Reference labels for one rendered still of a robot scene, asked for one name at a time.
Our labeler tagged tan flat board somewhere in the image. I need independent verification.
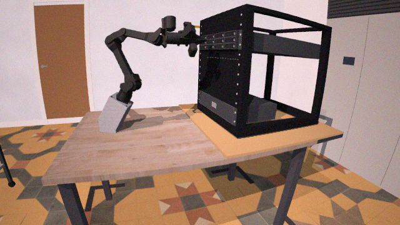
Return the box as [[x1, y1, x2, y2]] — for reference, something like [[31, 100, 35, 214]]
[[179, 104, 344, 159]]

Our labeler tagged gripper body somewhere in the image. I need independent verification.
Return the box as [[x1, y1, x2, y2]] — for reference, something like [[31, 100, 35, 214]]
[[176, 31, 198, 58]]

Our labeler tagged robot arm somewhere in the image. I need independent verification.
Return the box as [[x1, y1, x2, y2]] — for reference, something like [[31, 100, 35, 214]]
[[104, 16, 196, 104]]

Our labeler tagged black metal rack frame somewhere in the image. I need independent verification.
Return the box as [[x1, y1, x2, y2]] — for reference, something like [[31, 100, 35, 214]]
[[197, 4, 332, 139]]

